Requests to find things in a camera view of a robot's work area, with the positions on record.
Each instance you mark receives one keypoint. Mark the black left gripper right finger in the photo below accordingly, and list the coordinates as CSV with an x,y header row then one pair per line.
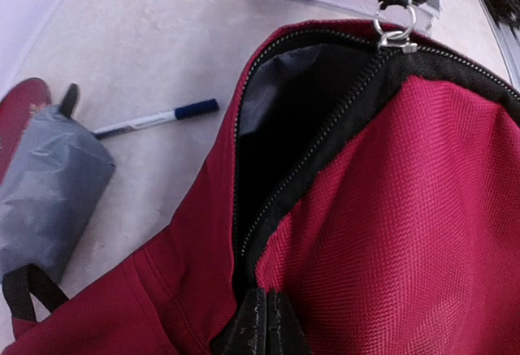
x,y
284,334

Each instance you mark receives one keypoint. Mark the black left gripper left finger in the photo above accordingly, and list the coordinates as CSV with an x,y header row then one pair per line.
x,y
246,333

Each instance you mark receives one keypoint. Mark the blue capped white pen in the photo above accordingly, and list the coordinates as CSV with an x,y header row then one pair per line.
x,y
177,114

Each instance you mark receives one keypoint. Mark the red student backpack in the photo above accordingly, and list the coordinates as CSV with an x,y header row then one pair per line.
x,y
377,189

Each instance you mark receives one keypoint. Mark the grey pencil pouch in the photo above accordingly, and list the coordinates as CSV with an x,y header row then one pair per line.
x,y
51,189

